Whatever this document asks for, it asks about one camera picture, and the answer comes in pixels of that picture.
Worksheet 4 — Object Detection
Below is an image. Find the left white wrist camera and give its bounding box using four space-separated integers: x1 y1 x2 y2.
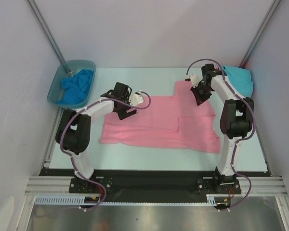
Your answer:
129 91 144 107

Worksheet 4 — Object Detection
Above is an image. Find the aluminium corner post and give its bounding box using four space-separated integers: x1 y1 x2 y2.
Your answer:
239 0 283 68
26 0 65 64

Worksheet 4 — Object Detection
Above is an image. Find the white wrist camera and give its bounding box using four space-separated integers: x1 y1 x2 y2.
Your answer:
129 91 144 107
185 74 202 88

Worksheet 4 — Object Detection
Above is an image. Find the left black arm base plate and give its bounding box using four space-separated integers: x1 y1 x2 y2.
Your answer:
69 177 112 194

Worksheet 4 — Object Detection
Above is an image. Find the left aluminium corner post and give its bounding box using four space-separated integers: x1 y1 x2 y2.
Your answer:
26 0 65 64

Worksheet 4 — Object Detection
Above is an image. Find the pink t shirt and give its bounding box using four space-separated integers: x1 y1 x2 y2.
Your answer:
100 81 221 154

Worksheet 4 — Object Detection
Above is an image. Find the folded light blue t shirt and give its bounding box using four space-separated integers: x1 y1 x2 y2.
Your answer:
222 65 254 98

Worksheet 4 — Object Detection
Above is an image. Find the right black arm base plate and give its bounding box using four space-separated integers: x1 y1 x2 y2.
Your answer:
196 177 242 194

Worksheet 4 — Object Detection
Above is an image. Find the aluminium front rail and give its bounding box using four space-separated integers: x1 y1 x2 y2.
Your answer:
25 176 288 196

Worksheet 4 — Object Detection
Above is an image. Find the translucent blue plastic bin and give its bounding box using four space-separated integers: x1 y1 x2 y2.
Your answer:
47 60 96 109

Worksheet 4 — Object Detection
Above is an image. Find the crumpled blue t shirt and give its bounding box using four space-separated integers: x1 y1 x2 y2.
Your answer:
56 69 94 104

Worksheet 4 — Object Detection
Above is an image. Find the right aluminium corner post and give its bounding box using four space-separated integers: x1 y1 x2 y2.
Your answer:
239 0 283 68

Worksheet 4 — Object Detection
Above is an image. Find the slotted cable duct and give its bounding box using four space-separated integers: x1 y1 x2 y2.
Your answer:
35 193 230 206

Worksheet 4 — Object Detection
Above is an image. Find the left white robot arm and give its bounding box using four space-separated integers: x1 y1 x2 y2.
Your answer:
55 82 143 193

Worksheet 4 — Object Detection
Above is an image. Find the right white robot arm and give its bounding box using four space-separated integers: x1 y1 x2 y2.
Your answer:
186 64 255 193

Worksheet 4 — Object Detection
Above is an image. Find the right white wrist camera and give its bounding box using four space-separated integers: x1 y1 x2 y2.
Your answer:
185 74 202 88

